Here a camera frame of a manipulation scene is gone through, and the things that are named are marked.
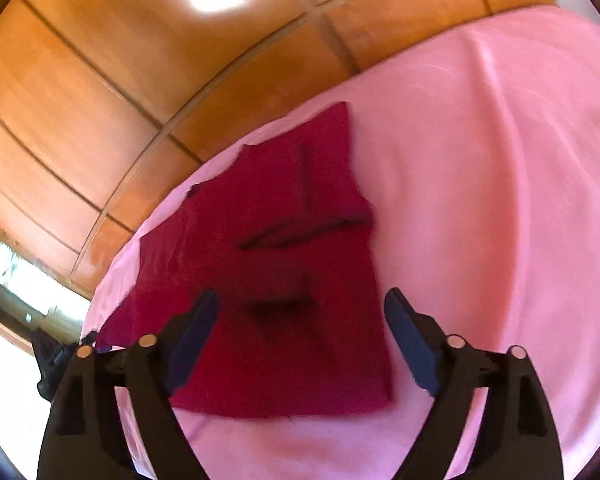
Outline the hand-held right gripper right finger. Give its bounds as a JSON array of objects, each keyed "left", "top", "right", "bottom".
[{"left": 384, "top": 287, "right": 565, "bottom": 480}]

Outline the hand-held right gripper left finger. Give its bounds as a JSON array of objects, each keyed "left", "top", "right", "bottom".
[{"left": 36, "top": 287, "right": 221, "bottom": 480}]

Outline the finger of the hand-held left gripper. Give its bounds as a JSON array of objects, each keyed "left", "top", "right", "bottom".
[{"left": 30, "top": 329, "right": 99, "bottom": 402}]

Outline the dark red garment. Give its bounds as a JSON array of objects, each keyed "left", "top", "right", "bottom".
[{"left": 95, "top": 101, "right": 396, "bottom": 420}]

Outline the window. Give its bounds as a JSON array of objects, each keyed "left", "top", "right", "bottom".
[{"left": 0, "top": 217, "right": 91, "bottom": 361}]

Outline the pink bed sheet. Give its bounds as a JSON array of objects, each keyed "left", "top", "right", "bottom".
[{"left": 80, "top": 5, "right": 600, "bottom": 480}]

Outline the wooden wardrobe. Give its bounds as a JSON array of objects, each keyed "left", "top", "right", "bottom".
[{"left": 0, "top": 0, "right": 556, "bottom": 301}]

